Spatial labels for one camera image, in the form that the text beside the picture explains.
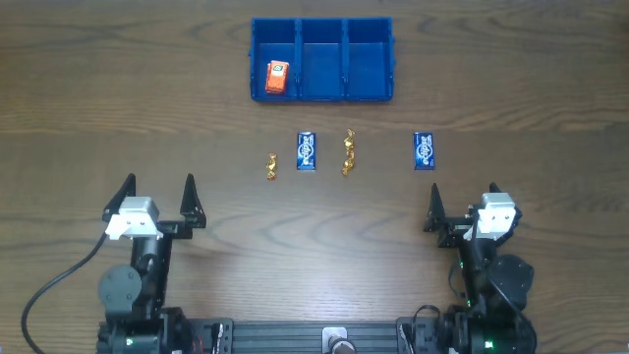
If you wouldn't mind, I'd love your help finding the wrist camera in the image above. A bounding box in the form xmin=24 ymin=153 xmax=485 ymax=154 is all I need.
xmin=463 ymin=192 xmax=518 ymax=242
xmin=104 ymin=196 xmax=162 ymax=241

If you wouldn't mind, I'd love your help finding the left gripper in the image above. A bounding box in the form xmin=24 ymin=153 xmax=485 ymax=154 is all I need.
xmin=101 ymin=172 xmax=207 ymax=241

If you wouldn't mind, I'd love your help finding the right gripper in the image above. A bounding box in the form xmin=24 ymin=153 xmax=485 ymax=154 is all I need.
xmin=423 ymin=181 xmax=524 ymax=249

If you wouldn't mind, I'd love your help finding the blue candy pack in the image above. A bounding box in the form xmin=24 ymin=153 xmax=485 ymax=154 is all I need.
xmin=296 ymin=131 xmax=317 ymax=172
xmin=413 ymin=131 xmax=436 ymax=172

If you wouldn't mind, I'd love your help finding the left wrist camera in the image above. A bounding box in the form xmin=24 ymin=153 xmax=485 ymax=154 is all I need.
xmin=104 ymin=196 xmax=162 ymax=241

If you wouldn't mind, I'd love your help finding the mounting rail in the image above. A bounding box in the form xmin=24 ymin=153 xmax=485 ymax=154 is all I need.
xmin=96 ymin=317 xmax=537 ymax=354

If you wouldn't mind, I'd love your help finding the blue tray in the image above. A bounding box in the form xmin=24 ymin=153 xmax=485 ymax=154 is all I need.
xmin=249 ymin=17 xmax=396 ymax=103

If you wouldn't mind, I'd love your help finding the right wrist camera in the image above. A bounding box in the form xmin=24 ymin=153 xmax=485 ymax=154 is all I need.
xmin=463 ymin=192 xmax=518 ymax=242

